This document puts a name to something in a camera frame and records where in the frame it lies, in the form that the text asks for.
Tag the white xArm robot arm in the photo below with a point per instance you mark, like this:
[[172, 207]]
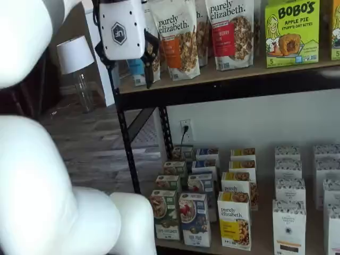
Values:
[[32, 172]]

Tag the green oatmeal box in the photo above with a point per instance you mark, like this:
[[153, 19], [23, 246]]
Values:
[[164, 215], [167, 183], [174, 168], [180, 152]]

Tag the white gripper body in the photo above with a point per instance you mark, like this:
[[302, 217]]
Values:
[[122, 32]]

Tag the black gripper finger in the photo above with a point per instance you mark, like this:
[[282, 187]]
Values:
[[152, 50], [100, 51]]

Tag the red label granola bag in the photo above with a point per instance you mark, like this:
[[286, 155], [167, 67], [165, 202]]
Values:
[[228, 37]]

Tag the blue and white oatmeal box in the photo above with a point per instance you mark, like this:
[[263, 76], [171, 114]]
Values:
[[203, 166], [207, 153], [194, 217], [200, 183]]

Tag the yellow Bobo's box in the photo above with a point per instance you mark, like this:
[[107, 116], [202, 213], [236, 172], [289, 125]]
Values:
[[336, 26]]

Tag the white wall outlet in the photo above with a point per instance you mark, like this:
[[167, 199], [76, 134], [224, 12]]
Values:
[[190, 135]]

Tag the white patterned pantry box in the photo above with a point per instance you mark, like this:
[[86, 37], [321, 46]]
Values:
[[289, 190], [334, 231], [288, 168], [328, 170], [332, 192], [326, 151], [289, 228], [287, 152]]

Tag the green Bobo's apple pie box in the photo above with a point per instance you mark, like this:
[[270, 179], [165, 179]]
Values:
[[292, 34]]

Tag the blue label granola bag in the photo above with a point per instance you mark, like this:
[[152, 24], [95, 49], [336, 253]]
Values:
[[135, 71]]

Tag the white shade glass lamp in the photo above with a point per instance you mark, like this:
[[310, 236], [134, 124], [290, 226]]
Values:
[[74, 53]]

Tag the grey textured floor mat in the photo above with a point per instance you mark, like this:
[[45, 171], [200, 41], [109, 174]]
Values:
[[148, 138]]

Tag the black metal shelving rack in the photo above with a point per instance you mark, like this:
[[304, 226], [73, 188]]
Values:
[[212, 93]]

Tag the orange label granola bag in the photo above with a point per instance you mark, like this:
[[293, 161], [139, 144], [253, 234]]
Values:
[[203, 40], [175, 40]]

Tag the dark brown wooden furniture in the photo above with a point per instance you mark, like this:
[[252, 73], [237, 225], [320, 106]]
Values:
[[29, 90]]

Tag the yellow purely elizabeth box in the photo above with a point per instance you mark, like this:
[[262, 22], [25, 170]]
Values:
[[242, 166], [243, 154], [233, 220], [236, 182]]

